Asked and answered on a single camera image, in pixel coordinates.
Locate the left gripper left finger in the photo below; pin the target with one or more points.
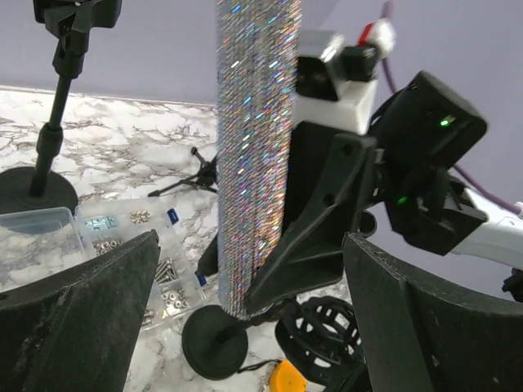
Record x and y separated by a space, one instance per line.
77 330

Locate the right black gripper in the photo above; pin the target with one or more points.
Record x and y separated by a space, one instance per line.
330 181

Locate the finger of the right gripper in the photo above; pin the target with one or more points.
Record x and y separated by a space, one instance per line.
208 262

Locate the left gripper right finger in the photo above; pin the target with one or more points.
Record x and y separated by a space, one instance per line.
421 332

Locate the shock mount round base stand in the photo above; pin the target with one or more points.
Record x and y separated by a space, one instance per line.
321 340

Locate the black tripod shock mount stand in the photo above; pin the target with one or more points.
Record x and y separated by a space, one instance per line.
205 178

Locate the glitter microphone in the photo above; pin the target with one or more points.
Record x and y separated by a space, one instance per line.
256 75

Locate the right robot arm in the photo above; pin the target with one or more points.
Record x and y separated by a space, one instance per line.
421 132

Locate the clear screw organizer box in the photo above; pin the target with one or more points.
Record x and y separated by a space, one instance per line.
37 244

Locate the orange tape measure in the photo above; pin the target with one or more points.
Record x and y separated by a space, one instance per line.
283 378

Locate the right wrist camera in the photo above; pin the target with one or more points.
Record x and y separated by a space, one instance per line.
336 83

